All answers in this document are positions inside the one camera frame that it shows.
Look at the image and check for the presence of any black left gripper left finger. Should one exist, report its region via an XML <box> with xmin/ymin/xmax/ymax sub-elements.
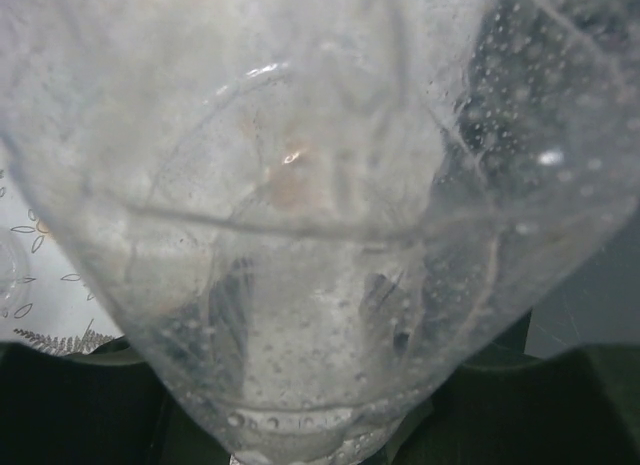
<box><xmin>1</xmin><ymin>340</ymin><xmax>231</xmax><ymax>464</ymax></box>

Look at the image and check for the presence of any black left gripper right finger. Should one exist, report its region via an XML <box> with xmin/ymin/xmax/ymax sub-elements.
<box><xmin>379</xmin><ymin>315</ymin><xmax>639</xmax><ymax>464</ymax></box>

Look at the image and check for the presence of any clear plastic bottle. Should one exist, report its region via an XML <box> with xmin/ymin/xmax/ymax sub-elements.
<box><xmin>1</xmin><ymin>0</ymin><xmax>639</xmax><ymax>464</ymax></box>

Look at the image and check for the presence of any floral table cloth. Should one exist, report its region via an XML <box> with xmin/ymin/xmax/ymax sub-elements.
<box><xmin>1</xmin><ymin>150</ymin><xmax>122</xmax><ymax>356</ymax></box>

